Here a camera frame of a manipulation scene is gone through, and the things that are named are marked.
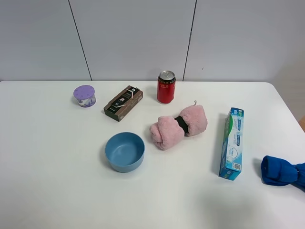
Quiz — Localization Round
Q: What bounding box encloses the pink towel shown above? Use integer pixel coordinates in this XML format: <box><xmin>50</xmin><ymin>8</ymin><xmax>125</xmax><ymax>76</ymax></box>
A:
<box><xmin>150</xmin><ymin>104</ymin><xmax>208</xmax><ymax>150</ymax></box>

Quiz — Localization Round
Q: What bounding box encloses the red soda can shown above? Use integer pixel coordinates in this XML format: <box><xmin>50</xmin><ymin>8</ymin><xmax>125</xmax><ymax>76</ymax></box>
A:
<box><xmin>157</xmin><ymin>71</ymin><xmax>176</xmax><ymax>104</ymax></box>

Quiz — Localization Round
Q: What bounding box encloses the brown rectangular cardboard box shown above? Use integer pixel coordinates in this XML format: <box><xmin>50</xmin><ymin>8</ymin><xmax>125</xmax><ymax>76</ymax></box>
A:
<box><xmin>104</xmin><ymin>85</ymin><xmax>143</xmax><ymax>122</ymax></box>

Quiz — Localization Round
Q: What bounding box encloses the blue plastic bowl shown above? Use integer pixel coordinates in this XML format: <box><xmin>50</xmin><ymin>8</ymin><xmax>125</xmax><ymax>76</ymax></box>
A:
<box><xmin>105</xmin><ymin>132</ymin><xmax>145</xmax><ymax>173</ymax></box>

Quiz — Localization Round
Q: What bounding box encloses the purple lidded round container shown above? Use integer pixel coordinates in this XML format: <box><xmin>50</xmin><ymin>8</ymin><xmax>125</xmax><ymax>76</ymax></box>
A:
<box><xmin>73</xmin><ymin>85</ymin><xmax>96</xmax><ymax>108</ymax></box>

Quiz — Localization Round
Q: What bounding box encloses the blue white toothpaste box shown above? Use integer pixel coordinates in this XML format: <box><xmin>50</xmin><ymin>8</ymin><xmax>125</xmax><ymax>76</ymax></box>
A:
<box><xmin>219</xmin><ymin>107</ymin><xmax>244</xmax><ymax>181</ymax></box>

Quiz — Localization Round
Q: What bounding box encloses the blue rolled towel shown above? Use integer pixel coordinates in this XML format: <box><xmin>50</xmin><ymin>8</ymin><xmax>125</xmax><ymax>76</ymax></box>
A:
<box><xmin>261</xmin><ymin>156</ymin><xmax>305</xmax><ymax>191</ymax></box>

